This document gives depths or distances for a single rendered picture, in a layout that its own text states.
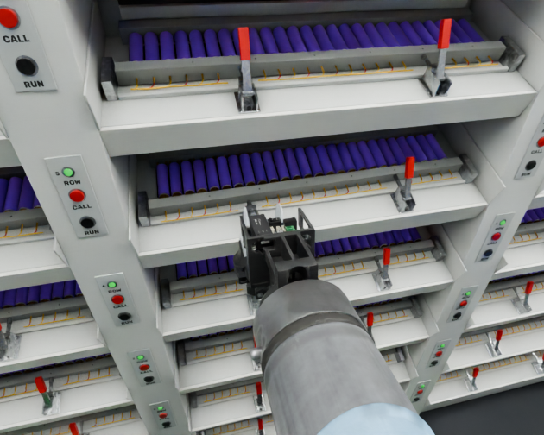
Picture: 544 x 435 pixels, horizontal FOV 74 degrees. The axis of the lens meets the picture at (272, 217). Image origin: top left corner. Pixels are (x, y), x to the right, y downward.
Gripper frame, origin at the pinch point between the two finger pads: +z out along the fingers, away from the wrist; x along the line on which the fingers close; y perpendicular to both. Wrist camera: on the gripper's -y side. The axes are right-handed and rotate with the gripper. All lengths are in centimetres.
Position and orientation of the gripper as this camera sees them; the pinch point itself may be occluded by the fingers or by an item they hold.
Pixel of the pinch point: (259, 230)
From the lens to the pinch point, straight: 51.4
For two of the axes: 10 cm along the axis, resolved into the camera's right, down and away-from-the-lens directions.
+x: -9.8, 1.4, -1.8
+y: -0.4, -8.8, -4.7
